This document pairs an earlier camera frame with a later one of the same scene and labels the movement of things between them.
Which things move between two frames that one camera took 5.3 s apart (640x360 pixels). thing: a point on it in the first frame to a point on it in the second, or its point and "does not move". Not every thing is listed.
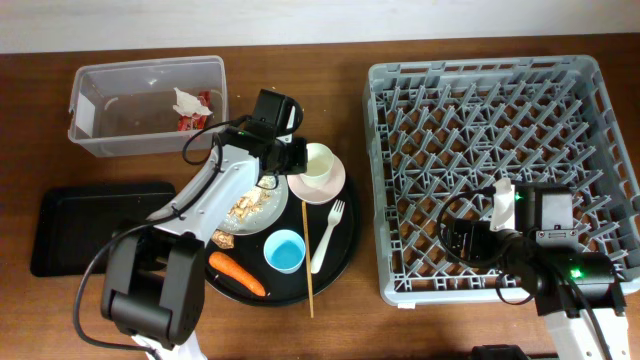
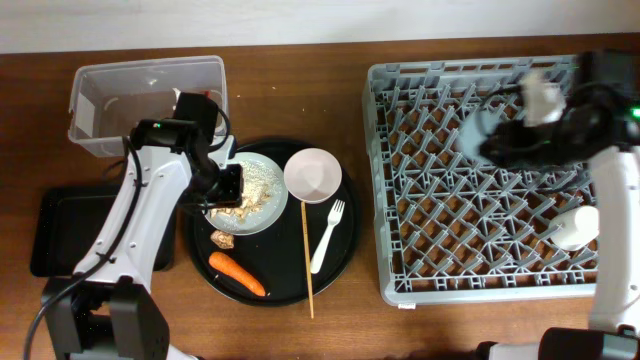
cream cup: (320, 161) to (576, 228)
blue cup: (285, 251) to (474, 128)
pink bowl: (322, 194) does not move
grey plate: (259, 205) does not move
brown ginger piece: (223, 240) does not move
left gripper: (299, 165) to (233, 199)
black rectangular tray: (75, 220) does not move
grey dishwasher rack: (442, 131) does not move
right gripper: (477, 231) to (493, 146)
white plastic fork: (335, 212) does not move
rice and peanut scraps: (251, 201) does not move
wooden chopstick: (308, 259) does not move
